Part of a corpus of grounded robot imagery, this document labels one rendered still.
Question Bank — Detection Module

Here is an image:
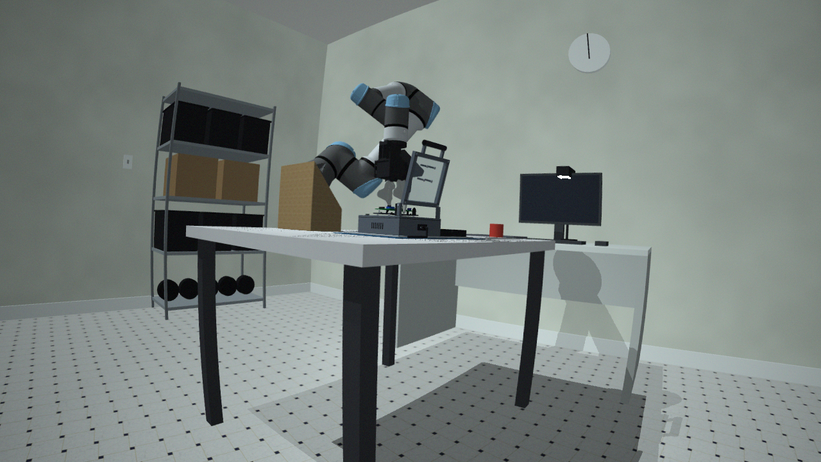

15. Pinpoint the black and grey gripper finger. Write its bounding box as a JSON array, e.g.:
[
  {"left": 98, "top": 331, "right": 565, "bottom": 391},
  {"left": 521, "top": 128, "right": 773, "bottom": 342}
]
[
  {"left": 393, "top": 169, "right": 408, "bottom": 214},
  {"left": 377, "top": 179, "right": 395, "bottom": 209}
]

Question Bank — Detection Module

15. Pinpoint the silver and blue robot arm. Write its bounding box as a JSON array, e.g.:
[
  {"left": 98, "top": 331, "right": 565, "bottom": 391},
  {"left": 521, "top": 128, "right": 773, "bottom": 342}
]
[{"left": 309, "top": 81, "right": 440, "bottom": 198}]

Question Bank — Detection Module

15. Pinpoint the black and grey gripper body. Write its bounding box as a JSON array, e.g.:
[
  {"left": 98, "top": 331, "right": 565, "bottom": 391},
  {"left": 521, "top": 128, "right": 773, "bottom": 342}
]
[{"left": 374, "top": 140, "right": 409, "bottom": 182}]

